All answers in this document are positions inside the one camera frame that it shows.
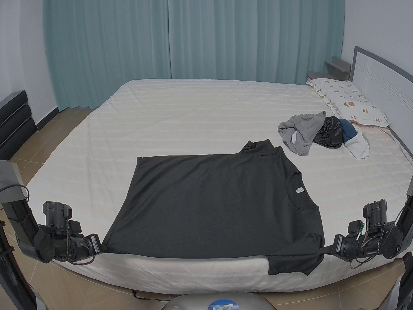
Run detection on black cable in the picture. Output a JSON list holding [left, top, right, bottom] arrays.
[[348, 256, 371, 269], [132, 289, 169, 301]]

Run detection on blue-green curtain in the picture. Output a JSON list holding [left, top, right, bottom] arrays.
[[168, 0, 345, 85], [43, 0, 170, 110]]

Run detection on white printed pillow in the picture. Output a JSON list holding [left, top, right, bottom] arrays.
[[306, 78, 391, 128]]

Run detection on black T-shirt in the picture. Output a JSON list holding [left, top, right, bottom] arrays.
[[103, 139, 325, 276]]

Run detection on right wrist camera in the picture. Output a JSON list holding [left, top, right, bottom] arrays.
[[347, 220, 364, 238]]

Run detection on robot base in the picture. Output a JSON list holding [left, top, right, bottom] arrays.
[[165, 294, 268, 310]]

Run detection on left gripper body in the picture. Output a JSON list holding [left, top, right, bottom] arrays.
[[69, 233, 105, 261]]

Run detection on grey bedside table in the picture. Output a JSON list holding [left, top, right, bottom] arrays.
[[308, 56, 351, 81]]

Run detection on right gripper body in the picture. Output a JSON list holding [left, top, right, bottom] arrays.
[[332, 234, 367, 261]]

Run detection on grey garment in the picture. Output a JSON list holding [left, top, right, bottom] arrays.
[[278, 111, 326, 156]]

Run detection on bed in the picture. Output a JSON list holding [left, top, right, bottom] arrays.
[[26, 46, 413, 295]]

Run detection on white garment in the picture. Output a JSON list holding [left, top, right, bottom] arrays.
[[345, 130, 370, 160]]

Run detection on black chest of drawers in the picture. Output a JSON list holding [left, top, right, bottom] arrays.
[[0, 90, 37, 161]]

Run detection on dark blue garment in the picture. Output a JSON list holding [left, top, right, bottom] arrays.
[[339, 119, 359, 143]]

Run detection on black shiny garment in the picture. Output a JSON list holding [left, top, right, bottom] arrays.
[[311, 116, 343, 149]]

